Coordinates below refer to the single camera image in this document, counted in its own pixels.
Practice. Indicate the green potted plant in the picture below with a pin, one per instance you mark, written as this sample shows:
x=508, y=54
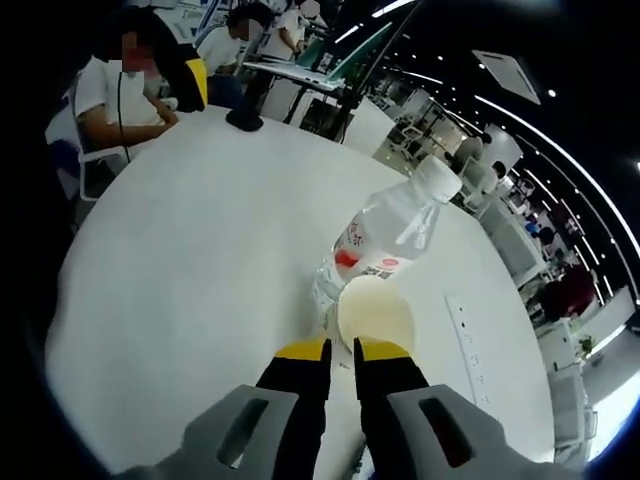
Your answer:
x=587, y=346

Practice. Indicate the small black object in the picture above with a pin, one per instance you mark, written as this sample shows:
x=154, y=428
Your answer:
x=245, y=120

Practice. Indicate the white power strip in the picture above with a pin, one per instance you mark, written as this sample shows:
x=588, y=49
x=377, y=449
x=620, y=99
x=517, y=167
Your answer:
x=467, y=350

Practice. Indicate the black and yellow object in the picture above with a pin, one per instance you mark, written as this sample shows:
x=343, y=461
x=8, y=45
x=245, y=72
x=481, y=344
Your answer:
x=182, y=75

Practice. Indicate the green tilted board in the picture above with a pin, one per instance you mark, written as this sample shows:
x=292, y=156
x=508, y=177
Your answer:
x=350, y=50

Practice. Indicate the ceiling air vent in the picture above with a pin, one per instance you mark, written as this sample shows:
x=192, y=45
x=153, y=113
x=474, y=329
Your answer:
x=507, y=75

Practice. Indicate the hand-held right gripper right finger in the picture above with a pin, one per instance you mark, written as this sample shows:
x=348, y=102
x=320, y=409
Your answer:
x=395, y=400

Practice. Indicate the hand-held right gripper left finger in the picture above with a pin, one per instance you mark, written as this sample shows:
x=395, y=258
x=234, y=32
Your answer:
x=295, y=400

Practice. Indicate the white table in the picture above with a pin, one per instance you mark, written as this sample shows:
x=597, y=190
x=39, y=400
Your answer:
x=200, y=250

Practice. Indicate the white framed chair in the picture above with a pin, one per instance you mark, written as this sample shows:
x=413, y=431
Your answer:
x=95, y=156

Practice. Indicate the clear water bottle red label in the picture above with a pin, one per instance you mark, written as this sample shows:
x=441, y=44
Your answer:
x=390, y=235

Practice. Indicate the white paper cup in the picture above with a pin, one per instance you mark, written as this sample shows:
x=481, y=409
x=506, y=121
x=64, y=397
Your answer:
x=375, y=310

